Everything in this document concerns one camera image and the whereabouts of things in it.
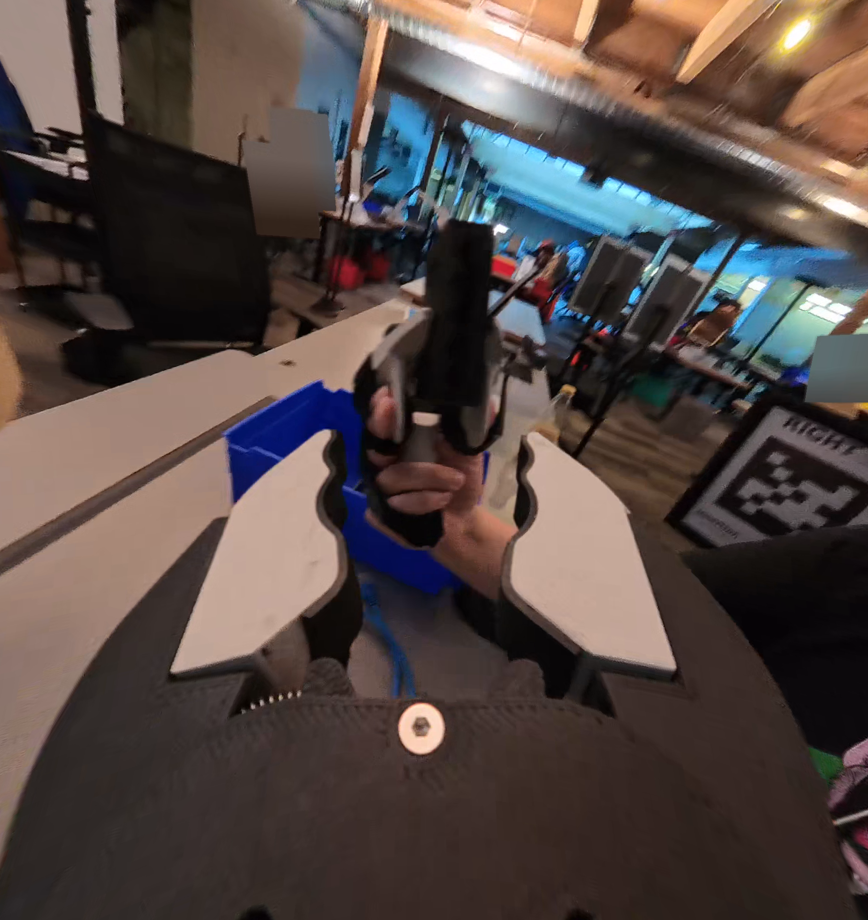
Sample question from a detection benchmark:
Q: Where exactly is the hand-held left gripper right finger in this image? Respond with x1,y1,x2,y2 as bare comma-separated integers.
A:
497,431,679,680

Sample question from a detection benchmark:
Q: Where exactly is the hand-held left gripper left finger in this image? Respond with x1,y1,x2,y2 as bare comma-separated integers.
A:
169,428,364,677

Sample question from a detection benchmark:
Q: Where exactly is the blue plastic bin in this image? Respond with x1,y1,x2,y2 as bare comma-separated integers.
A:
223,379,494,596

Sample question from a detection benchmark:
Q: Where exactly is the blue ethernet cable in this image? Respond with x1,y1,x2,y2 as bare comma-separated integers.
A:
360,581,418,700

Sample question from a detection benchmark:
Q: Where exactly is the person's right hand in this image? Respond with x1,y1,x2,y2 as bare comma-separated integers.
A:
368,388,491,518

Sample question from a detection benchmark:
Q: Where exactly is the red storage bin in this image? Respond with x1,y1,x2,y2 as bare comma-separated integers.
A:
328,253,393,290

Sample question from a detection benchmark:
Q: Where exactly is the grey panel on stand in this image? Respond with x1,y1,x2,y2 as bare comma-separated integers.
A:
569,233,652,326
623,253,709,347

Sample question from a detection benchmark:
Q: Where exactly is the person's black t-shirt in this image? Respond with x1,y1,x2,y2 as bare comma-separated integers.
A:
682,523,868,756

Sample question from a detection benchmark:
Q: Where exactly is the framed printed tag board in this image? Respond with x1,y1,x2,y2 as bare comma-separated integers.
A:
666,401,868,549

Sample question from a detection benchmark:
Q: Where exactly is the black mesh office chair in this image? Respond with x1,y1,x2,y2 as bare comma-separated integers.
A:
62,110,274,362

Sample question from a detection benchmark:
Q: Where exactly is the pink green patterned cloth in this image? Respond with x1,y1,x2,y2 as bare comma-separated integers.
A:
810,735,868,894

